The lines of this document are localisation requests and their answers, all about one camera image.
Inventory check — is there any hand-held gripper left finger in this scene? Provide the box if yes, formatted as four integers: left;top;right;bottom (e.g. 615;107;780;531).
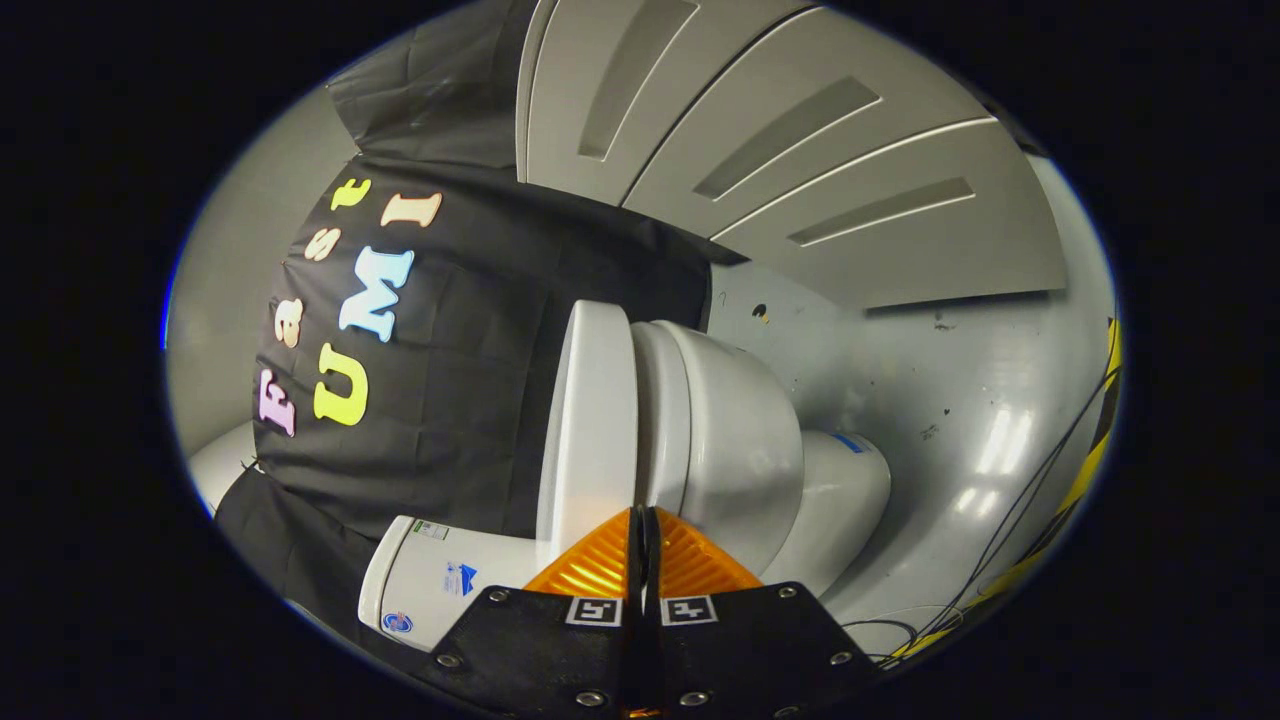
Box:
415;505;647;720

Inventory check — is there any white toilet lid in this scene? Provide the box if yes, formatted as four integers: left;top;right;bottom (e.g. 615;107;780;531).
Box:
535;299;641;573

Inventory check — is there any black backdrop cloth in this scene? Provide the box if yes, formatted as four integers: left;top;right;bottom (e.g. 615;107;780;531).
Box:
215;0;748;663

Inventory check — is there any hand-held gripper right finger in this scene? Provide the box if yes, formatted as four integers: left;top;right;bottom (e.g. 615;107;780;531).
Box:
642;505;883;720

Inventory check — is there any white drawer cabinet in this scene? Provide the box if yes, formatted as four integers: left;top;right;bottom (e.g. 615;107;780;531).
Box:
514;0;1070;312

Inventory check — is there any white ceramic toilet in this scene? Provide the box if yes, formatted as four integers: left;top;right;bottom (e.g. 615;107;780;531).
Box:
357;320;892;654

